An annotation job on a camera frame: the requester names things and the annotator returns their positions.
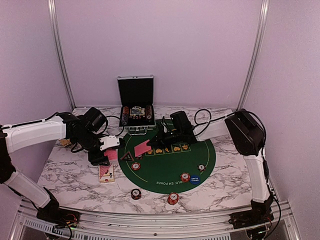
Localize dark brown chip row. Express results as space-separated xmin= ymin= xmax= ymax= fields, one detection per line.
xmin=145 ymin=105 xmax=153 ymax=123

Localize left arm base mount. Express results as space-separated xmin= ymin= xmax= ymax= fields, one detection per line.
xmin=36 ymin=208 xmax=80 ymax=228

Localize red 5 chip stack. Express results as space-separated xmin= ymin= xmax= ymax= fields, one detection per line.
xmin=167 ymin=192 xmax=179 ymax=205

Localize aluminium poker chip case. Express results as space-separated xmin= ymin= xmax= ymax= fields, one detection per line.
xmin=117 ymin=75 xmax=156 ymax=136

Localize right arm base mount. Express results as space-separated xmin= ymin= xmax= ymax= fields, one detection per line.
xmin=228 ymin=210 xmax=275 ymax=229

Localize black triangular all-in button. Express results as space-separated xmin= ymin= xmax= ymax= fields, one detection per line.
xmin=120 ymin=151 xmax=134 ymax=161

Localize left aluminium frame post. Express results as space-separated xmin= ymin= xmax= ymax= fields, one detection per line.
xmin=47 ymin=0 xmax=76 ymax=110

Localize red-backed card deck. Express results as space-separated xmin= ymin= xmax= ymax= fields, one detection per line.
xmin=104 ymin=148 xmax=118 ymax=162

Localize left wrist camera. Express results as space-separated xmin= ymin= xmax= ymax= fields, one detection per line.
xmin=99 ymin=135 xmax=120 ymax=151

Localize right aluminium frame post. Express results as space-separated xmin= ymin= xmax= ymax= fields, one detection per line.
xmin=236 ymin=0 xmax=270 ymax=110

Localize round green poker mat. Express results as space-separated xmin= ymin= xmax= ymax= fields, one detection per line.
xmin=118 ymin=129 xmax=216 ymax=194

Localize woven bamboo tray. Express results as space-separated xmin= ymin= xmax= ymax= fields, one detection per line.
xmin=59 ymin=139 xmax=72 ymax=147

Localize red 5 chips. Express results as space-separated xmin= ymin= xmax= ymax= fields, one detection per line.
xmin=180 ymin=172 xmax=191 ymax=183
xmin=131 ymin=162 xmax=141 ymax=171

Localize dark 100 chip stack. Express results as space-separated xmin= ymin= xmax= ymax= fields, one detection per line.
xmin=130 ymin=188 xmax=142 ymax=200

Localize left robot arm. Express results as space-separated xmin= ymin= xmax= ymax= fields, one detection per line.
xmin=0 ymin=107 xmax=108 ymax=223

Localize blue small blind button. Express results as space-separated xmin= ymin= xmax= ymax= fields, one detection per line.
xmin=189 ymin=175 xmax=201 ymax=185

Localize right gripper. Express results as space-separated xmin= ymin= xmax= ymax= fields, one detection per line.
xmin=146 ymin=127 xmax=183 ymax=151

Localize aluminium frame post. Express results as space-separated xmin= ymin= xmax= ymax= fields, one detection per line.
xmin=47 ymin=0 xmax=76 ymax=110
xmin=236 ymin=0 xmax=270 ymax=110

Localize single red-backed playing card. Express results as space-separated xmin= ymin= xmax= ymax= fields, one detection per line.
xmin=134 ymin=139 xmax=152 ymax=157

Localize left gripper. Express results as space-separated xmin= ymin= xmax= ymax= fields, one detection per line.
xmin=73 ymin=130 xmax=110 ymax=166

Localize brown purple chip row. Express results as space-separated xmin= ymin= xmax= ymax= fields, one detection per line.
xmin=121 ymin=106 xmax=130 ymax=126

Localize blue card deck in case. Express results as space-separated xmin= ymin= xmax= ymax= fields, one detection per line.
xmin=129 ymin=106 xmax=146 ymax=119

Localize card deck box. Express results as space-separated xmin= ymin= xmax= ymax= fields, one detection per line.
xmin=98 ymin=163 xmax=115 ymax=183

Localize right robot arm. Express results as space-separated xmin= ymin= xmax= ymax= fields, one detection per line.
xmin=148 ymin=108 xmax=273 ymax=224

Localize dark 100 chips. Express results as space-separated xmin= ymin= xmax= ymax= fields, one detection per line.
xmin=197 ymin=164 xmax=206 ymax=172
xmin=136 ymin=154 xmax=143 ymax=160

